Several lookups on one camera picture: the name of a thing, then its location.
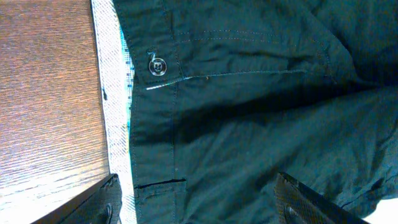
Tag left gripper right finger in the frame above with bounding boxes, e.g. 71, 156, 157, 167
274, 172, 369, 224

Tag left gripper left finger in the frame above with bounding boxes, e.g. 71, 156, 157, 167
32, 174, 122, 224

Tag dark green shorts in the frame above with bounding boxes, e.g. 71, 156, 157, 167
91, 0, 397, 223

